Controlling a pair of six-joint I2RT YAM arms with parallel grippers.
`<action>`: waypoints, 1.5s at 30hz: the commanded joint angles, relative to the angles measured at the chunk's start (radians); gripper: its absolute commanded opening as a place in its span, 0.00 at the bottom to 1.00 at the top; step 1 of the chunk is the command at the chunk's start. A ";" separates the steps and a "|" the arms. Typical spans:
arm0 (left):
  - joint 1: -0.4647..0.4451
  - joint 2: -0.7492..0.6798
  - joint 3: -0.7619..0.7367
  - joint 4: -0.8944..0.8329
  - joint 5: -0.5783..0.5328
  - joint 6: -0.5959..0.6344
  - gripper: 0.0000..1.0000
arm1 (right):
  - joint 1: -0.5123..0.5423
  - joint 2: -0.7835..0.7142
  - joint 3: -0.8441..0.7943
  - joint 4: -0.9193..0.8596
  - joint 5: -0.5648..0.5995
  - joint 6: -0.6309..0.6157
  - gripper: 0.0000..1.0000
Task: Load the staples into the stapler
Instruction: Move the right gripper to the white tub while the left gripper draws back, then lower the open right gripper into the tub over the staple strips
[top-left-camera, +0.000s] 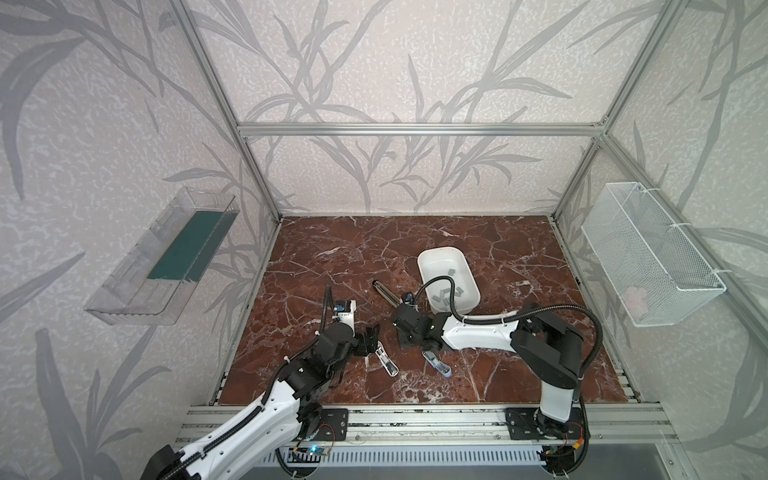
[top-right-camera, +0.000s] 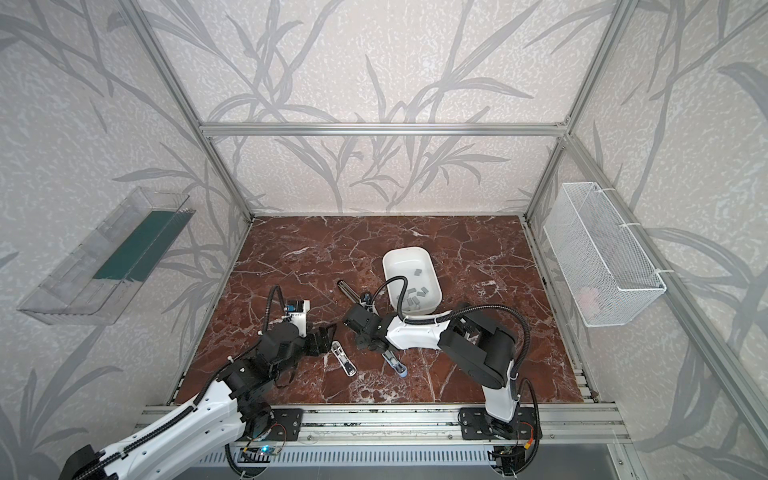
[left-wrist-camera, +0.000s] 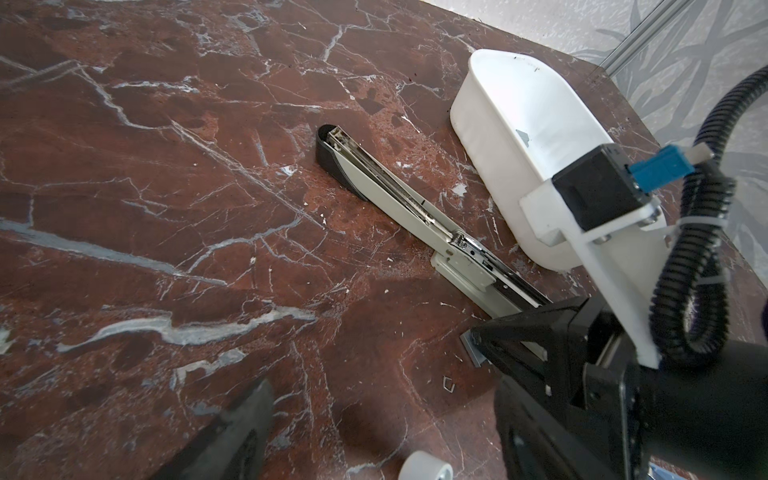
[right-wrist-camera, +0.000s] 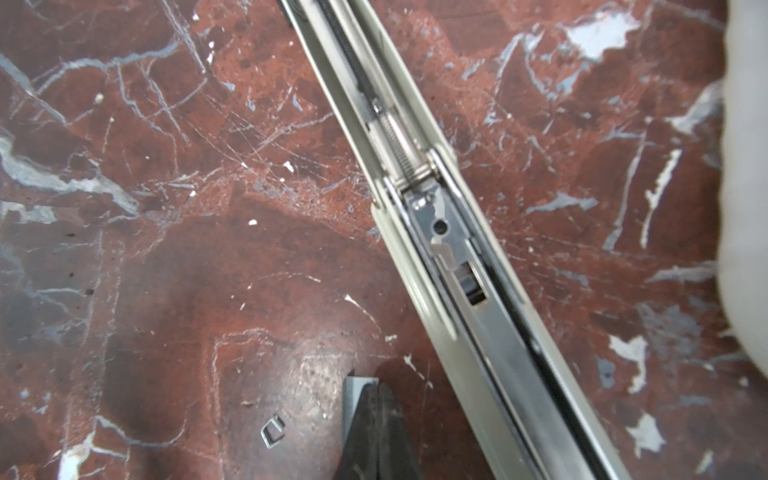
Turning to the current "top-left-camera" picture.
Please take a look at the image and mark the large beige black stapler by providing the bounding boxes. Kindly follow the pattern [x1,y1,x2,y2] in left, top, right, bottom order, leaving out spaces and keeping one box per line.
[372,280,402,308]

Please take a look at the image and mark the small white stapler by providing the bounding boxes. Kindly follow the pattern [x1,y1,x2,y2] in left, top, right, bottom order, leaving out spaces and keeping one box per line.
[375,341,400,377]

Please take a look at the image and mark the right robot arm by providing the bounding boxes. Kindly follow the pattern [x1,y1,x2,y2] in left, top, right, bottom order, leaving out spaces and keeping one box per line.
[391,303,604,439]

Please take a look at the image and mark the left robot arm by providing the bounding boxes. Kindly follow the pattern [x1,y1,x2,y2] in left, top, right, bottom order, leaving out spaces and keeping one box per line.
[141,322,380,479]

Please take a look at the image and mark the staple strips in tray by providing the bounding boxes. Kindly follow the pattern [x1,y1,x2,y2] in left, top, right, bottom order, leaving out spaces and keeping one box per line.
[427,280,465,311]

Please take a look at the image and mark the white oval tray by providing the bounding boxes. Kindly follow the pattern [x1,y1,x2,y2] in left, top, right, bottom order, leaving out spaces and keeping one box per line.
[417,247,481,315]

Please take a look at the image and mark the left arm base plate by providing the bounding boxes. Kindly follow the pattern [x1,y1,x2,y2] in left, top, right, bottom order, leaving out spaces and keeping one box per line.
[309,408,350,442]

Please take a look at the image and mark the aluminium front rail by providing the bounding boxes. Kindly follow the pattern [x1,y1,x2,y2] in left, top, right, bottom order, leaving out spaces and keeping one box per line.
[173,403,682,448]

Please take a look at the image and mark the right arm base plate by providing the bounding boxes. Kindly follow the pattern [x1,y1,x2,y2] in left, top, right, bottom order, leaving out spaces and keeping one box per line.
[504,405,586,444]

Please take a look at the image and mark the clear acrylic wall shelf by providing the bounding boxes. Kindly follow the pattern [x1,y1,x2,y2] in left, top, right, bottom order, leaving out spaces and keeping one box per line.
[85,187,240,326]

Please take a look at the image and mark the white wire mesh basket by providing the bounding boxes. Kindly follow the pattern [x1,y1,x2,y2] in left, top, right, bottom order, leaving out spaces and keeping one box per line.
[582,182,727,327]

